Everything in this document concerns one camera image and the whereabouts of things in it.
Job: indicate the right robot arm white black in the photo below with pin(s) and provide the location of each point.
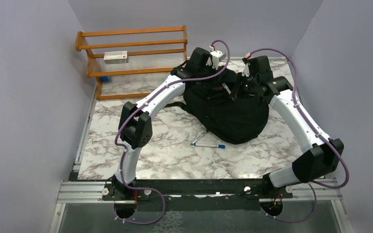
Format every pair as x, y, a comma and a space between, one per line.
320, 152

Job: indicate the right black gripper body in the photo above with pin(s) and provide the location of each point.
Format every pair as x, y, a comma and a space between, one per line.
245, 88

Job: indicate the grey black pen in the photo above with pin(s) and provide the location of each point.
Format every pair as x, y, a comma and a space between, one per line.
225, 86

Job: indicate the green capped marker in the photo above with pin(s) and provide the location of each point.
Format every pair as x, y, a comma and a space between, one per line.
198, 137

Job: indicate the black student backpack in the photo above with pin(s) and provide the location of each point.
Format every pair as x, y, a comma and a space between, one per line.
234, 121

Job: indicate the wooden shelf rack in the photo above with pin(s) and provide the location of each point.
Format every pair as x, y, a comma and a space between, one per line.
139, 62

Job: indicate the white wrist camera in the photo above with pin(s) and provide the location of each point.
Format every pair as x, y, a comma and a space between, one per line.
215, 57
245, 59

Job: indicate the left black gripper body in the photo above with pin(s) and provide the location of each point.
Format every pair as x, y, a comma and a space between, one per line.
206, 71

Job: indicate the blue object under shelf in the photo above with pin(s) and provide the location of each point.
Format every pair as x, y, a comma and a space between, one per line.
104, 78

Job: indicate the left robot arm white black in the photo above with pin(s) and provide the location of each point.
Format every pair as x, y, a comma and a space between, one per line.
135, 125

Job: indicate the blue capped marker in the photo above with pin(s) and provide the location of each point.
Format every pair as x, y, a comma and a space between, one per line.
209, 145

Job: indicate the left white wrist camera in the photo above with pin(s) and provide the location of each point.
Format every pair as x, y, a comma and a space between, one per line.
215, 57

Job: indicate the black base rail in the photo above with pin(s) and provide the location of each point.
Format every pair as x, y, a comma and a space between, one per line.
192, 195

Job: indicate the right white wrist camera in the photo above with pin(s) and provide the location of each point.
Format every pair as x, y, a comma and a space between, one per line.
245, 59

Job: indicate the white red box on shelf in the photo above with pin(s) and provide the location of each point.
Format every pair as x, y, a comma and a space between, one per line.
116, 57

